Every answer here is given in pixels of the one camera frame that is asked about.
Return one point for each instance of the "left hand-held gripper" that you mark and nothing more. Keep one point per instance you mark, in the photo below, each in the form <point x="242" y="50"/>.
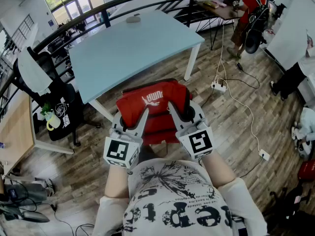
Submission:
<point x="115" y="151"/>

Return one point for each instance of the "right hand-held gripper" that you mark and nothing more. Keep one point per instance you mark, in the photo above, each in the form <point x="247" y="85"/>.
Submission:
<point x="199" y="141"/>

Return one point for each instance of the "red backpack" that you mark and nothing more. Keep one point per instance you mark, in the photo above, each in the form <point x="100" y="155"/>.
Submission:
<point x="157" y="104"/>

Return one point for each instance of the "person's left forearm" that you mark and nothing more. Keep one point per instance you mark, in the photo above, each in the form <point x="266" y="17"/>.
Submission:
<point x="117" y="181"/>

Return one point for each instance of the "person's right forearm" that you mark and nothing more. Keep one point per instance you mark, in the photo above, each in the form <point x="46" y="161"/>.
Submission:
<point x="217" y="168"/>

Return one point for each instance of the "white power strip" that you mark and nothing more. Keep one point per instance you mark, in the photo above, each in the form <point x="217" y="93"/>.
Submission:
<point x="218" y="86"/>

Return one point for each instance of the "white table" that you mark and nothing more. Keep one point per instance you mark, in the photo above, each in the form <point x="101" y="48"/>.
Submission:
<point x="133" y="50"/>

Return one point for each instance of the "black office chair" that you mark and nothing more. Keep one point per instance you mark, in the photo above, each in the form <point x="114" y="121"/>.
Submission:
<point x="62" y="95"/>

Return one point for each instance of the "person's printed white shirt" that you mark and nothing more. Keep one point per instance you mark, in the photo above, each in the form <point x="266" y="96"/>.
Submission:
<point x="177" y="200"/>

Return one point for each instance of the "grey pouch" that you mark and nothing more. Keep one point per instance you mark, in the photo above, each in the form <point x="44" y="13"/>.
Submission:
<point x="133" y="19"/>

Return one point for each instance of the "dark wooden side table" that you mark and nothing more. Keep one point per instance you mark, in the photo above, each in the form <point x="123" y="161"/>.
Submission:
<point x="216" y="11"/>

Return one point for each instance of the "yellow and pink packets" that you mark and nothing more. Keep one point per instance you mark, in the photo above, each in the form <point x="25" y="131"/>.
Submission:
<point x="213" y="4"/>

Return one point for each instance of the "light wooden desk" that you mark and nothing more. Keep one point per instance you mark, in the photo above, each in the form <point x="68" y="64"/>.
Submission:
<point x="14" y="129"/>

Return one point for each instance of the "black curved railing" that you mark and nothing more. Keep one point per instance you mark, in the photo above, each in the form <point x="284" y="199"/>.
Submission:
<point x="81" y="15"/>

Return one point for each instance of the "grey bag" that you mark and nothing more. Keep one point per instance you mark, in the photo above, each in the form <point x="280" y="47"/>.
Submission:
<point x="24" y="193"/>

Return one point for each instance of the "red bag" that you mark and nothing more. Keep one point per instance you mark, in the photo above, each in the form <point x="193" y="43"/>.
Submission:
<point x="307" y="169"/>

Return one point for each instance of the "black chair base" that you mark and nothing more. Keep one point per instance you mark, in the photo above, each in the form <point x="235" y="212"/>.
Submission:
<point x="288" y="203"/>

